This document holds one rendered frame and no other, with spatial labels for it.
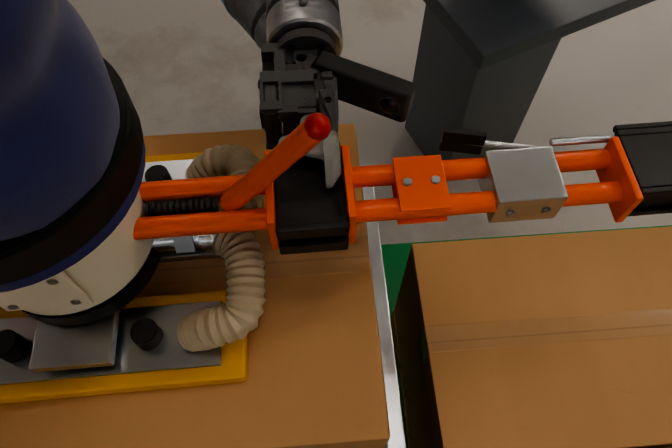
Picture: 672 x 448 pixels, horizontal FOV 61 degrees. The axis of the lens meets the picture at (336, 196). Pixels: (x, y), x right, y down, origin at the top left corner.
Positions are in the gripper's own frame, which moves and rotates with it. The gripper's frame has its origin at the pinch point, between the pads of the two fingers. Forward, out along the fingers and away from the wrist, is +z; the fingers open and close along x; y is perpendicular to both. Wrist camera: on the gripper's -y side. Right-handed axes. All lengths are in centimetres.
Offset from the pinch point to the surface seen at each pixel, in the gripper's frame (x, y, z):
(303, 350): -12.8, 4.3, 11.7
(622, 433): -53, -47, 18
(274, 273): -12.8, 7.2, 2.5
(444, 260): -53, -23, -15
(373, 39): -106, -25, -130
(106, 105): 16.8, 16.9, 1.1
